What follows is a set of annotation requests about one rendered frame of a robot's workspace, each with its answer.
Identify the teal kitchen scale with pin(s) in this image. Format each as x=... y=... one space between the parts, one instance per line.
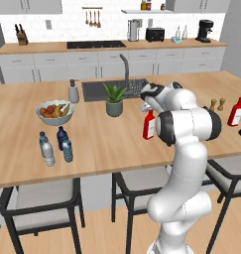
x=176 y=40

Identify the white bottle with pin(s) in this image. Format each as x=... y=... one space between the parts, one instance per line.
x=178 y=32
x=184 y=33

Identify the grey wall socket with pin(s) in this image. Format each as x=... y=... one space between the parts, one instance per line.
x=48 y=25
x=150 y=23

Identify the red bottle with dark cap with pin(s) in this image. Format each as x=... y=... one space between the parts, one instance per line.
x=148 y=5

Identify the silver kettle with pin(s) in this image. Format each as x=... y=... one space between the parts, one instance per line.
x=133 y=30

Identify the red glass bottle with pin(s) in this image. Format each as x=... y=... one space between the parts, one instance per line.
x=149 y=127
x=235 y=114

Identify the black toaster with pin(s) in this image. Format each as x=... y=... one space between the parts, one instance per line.
x=155 y=34

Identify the grey soap dispenser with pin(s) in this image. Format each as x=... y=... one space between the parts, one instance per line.
x=73 y=94

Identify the dark blue plastic bottle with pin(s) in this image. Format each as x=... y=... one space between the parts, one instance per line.
x=61 y=137

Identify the grey lower cupboard run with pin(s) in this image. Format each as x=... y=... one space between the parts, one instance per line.
x=75 y=64

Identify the orange fruit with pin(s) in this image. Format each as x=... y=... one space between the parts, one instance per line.
x=43 y=111

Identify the green plant in pot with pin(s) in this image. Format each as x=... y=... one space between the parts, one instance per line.
x=114 y=105

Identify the yellow bottle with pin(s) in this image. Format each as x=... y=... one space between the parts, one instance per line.
x=143 y=5

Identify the grey tap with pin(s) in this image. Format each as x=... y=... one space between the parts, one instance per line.
x=126 y=71

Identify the wooden rail with hanging tools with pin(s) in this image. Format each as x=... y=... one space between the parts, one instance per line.
x=92 y=16

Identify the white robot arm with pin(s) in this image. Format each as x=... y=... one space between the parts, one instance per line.
x=186 y=155

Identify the red apple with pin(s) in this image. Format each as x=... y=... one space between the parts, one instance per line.
x=51 y=108

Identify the grey upper cupboards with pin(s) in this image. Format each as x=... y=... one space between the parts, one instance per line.
x=26 y=6
x=198 y=5

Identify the dark grey sink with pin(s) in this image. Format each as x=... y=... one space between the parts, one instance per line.
x=95 y=91

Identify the black stool with grey seat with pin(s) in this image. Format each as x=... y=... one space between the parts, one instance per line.
x=42 y=198
x=229 y=168
x=142 y=182

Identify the black hob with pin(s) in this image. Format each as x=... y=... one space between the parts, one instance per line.
x=96 y=44

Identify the pale blue fruit bowl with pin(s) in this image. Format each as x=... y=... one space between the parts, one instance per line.
x=55 y=120

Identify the blue-tinted clear plastic bottle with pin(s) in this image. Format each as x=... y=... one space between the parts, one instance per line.
x=67 y=152

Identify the white wall shelf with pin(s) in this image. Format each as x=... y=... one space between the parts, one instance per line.
x=146 y=11

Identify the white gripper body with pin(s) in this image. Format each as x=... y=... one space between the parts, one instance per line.
x=145 y=106

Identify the small brown jar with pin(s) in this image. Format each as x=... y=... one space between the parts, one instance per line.
x=163 y=7

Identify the wooden pepper mill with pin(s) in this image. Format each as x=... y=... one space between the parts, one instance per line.
x=221 y=104
x=213 y=105

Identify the yellow banana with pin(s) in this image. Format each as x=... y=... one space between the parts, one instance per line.
x=61 y=109

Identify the black coffee machine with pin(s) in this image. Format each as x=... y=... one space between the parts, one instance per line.
x=204 y=31

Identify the wooden knife block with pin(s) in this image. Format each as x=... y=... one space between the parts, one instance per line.
x=23 y=38

